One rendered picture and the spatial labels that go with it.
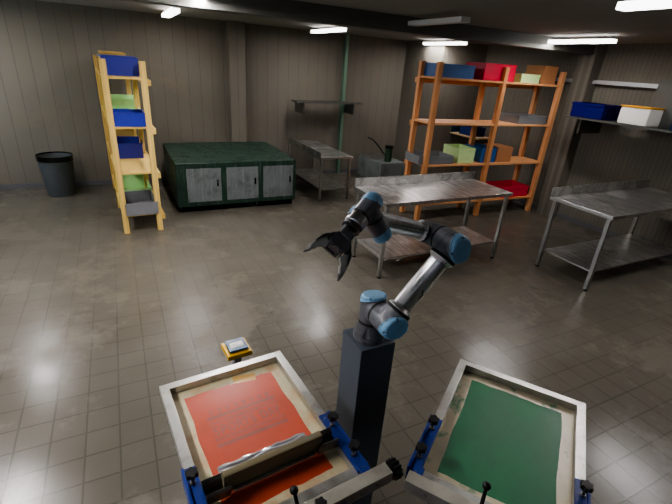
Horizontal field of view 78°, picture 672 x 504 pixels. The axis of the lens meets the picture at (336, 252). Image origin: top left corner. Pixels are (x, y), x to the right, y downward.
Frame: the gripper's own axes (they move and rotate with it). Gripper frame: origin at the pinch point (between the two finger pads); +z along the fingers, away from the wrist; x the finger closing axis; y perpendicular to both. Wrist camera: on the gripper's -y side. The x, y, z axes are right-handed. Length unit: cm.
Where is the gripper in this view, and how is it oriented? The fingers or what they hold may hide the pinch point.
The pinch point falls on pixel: (320, 266)
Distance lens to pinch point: 136.5
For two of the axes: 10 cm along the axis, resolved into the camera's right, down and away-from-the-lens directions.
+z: -5.7, 7.1, -4.1
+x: -7.5, -6.5, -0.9
